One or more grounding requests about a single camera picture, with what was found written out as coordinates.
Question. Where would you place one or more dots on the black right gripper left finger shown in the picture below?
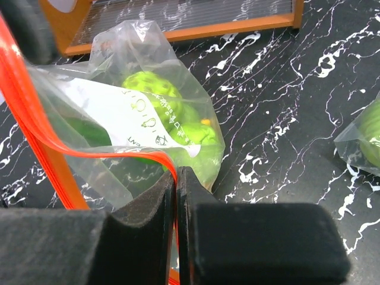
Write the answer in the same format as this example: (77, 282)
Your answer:
(129, 246)

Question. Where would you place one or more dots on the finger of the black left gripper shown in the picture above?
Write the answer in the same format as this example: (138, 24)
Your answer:
(30, 29)

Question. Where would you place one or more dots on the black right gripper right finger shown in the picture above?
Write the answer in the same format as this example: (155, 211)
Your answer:
(238, 243)

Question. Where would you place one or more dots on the yellow fake banana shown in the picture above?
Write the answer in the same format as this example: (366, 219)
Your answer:
(206, 121)

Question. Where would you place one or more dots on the dark green fake cucumber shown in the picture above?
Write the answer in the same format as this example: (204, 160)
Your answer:
(92, 132)

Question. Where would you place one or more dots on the clear zip bag red seal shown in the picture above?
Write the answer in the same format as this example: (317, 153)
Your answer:
(40, 97)

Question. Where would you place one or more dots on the bumpy green fake fruit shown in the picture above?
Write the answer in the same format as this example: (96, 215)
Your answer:
(165, 98)

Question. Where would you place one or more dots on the smooth green fake fruit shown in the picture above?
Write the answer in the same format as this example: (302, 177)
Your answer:
(193, 144)

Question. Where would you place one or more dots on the green fake cabbage left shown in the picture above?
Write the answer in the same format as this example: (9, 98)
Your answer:
(369, 142)

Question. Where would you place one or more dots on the orange wooden shelf rack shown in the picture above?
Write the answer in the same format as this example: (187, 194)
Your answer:
(76, 23)

